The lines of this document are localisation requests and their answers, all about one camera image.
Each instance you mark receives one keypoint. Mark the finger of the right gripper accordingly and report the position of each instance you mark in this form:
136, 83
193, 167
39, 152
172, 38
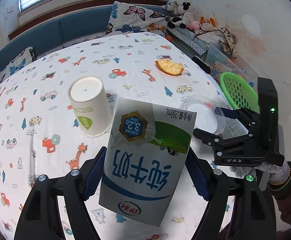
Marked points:
228, 113

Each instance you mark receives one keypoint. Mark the right gloved hand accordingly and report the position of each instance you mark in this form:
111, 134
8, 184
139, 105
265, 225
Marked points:
280, 179

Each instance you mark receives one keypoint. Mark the blue sofa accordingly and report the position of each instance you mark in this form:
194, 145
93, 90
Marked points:
54, 33

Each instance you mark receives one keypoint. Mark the black white plush toy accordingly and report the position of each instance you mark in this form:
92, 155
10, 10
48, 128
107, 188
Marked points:
180, 13

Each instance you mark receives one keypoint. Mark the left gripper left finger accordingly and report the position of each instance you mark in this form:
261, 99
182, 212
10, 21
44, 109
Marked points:
40, 217

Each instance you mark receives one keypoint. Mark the butterfly print pillow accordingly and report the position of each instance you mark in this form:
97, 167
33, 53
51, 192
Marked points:
128, 18

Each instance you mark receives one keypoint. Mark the clear plastic lid container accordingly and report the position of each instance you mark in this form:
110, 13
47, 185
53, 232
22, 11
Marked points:
209, 116

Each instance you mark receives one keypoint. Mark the pink plush toy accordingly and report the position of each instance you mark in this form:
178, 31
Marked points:
194, 25

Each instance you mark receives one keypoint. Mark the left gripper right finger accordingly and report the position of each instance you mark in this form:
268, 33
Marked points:
251, 216

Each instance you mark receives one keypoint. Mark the green plastic basket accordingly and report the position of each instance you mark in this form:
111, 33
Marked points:
238, 92

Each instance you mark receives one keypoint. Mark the clear plastic storage box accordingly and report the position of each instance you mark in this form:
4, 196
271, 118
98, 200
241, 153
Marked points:
219, 63

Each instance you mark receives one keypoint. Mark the white milk carton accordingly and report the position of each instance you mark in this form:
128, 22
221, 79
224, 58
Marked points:
147, 149

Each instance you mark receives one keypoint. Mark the printed white table cloth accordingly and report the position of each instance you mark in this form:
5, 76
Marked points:
39, 133

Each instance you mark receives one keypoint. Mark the orange fox plush toy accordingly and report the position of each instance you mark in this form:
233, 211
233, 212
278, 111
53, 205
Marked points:
207, 24

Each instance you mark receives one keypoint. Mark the white paper cup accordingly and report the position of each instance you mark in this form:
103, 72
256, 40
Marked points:
90, 105

